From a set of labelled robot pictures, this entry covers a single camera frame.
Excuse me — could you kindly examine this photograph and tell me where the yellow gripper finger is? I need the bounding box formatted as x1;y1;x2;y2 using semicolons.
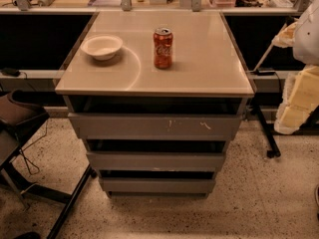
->
274;65;319;134

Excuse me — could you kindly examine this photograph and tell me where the grey drawer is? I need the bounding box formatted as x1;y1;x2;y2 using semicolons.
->
87;151;225;172
99;178;215;194
69;113;241;140

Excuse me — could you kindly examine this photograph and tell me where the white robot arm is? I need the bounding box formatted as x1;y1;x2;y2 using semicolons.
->
272;0;319;134

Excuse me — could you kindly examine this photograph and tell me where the grey drawer cabinet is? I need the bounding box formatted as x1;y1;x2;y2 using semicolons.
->
56;10;254;196

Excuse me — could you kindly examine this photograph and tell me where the grey bottom drawer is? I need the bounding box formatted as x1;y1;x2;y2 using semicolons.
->
99;178;215;194

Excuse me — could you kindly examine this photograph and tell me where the grey top drawer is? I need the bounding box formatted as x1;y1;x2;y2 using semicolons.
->
69;113;241;140

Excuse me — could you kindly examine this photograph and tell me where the black power adapter right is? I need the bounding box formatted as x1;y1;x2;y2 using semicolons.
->
256;68;275;76

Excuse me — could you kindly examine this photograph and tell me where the black power adapter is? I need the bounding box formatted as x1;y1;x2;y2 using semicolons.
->
0;68;20;77
256;68;275;76

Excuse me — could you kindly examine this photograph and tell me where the black desk leg right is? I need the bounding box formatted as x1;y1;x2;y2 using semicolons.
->
251;104;281;158

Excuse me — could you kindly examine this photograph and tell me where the black desk leg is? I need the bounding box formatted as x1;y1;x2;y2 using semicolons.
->
46;165;96;239
251;104;281;158

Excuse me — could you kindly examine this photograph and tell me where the white stick with black tip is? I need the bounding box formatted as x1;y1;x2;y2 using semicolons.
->
251;23;287;74

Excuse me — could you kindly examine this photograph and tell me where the red soda can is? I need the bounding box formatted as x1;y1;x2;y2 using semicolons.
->
154;27;173;69

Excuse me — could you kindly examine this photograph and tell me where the white bowl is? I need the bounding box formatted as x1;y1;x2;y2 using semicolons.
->
81;35;123;61

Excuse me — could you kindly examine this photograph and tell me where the black desk leg left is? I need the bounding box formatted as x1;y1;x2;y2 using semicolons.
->
46;165;96;239

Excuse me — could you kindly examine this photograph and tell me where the dark office chair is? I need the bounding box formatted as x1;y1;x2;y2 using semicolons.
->
0;91;50;209

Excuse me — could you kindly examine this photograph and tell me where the black power adapter left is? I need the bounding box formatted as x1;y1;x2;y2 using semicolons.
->
0;68;20;77

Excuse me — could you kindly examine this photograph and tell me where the black cable on floor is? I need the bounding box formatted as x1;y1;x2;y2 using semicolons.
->
18;119;49;176

